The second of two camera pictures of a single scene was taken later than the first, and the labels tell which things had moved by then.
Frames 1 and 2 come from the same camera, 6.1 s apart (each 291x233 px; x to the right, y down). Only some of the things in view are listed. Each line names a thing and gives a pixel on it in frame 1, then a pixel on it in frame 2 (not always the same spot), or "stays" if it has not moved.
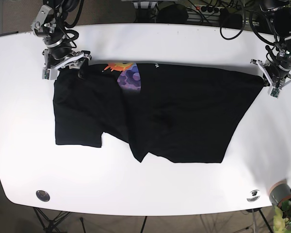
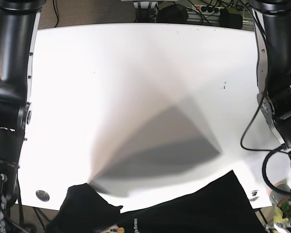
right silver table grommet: (253, 195) stays
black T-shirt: (176, 113) -> (220, 207)
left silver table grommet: (43, 195) stays
